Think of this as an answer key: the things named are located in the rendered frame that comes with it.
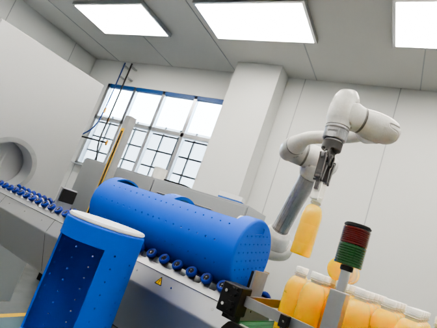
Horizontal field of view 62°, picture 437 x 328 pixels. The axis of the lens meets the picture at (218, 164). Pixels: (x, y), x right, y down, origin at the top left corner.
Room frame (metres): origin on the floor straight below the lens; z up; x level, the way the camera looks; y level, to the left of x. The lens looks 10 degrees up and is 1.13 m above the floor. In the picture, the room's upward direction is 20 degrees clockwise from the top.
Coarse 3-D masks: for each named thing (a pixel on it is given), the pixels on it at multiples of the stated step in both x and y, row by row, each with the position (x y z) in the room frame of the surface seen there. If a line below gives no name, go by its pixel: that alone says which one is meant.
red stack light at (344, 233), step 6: (348, 228) 0.84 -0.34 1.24; (354, 228) 0.83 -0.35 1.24; (360, 228) 0.82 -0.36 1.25; (342, 234) 0.85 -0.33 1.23; (348, 234) 0.83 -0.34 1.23; (354, 234) 0.82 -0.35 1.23; (360, 234) 0.82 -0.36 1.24; (366, 234) 0.82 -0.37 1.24; (342, 240) 0.84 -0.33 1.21; (348, 240) 0.83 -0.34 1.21; (354, 240) 0.82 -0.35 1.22; (360, 240) 0.82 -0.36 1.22; (366, 240) 0.82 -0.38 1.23; (360, 246) 0.82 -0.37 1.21; (366, 246) 0.83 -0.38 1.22
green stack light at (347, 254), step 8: (344, 248) 0.83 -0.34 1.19; (352, 248) 0.82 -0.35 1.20; (360, 248) 0.82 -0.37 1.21; (336, 256) 0.85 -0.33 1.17; (344, 256) 0.83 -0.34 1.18; (352, 256) 0.82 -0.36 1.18; (360, 256) 0.82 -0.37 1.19; (344, 264) 0.84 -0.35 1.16; (352, 264) 0.82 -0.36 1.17; (360, 264) 0.83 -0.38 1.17
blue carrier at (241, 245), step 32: (96, 192) 1.81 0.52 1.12; (128, 192) 1.70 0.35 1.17; (128, 224) 1.64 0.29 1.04; (160, 224) 1.52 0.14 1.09; (192, 224) 1.42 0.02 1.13; (224, 224) 1.36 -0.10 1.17; (256, 224) 1.36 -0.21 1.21; (192, 256) 1.41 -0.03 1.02; (224, 256) 1.31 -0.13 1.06; (256, 256) 1.42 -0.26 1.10
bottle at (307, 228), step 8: (312, 200) 1.30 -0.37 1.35; (304, 208) 1.30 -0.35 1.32; (312, 208) 1.28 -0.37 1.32; (320, 208) 1.28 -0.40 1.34; (304, 216) 1.29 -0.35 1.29; (312, 216) 1.27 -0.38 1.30; (320, 216) 1.28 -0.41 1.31; (304, 224) 1.28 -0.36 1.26; (312, 224) 1.27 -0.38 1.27; (320, 224) 1.29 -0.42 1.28; (296, 232) 1.31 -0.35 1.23; (304, 232) 1.27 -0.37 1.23; (312, 232) 1.27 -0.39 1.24; (296, 240) 1.29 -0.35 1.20; (304, 240) 1.27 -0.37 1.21; (312, 240) 1.28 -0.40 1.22; (296, 248) 1.28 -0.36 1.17; (304, 248) 1.27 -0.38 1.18; (312, 248) 1.29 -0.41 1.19; (304, 256) 1.28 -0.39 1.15
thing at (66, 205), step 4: (60, 188) 2.15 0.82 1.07; (64, 188) 2.15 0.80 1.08; (60, 192) 2.14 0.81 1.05; (64, 192) 2.14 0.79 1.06; (68, 192) 2.16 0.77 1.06; (72, 192) 2.18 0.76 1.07; (76, 192) 2.21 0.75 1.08; (60, 196) 2.14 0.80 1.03; (64, 196) 2.15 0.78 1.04; (68, 196) 2.17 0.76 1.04; (72, 196) 2.19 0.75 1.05; (56, 200) 2.15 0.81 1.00; (60, 200) 2.14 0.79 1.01; (64, 200) 2.16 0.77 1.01; (68, 200) 2.18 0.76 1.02; (72, 200) 2.19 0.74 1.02; (56, 204) 2.14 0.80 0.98; (60, 204) 2.16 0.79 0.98; (64, 204) 2.18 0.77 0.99; (68, 204) 2.20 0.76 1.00; (72, 204) 2.20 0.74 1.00; (64, 208) 2.19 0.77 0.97; (68, 208) 2.21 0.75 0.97
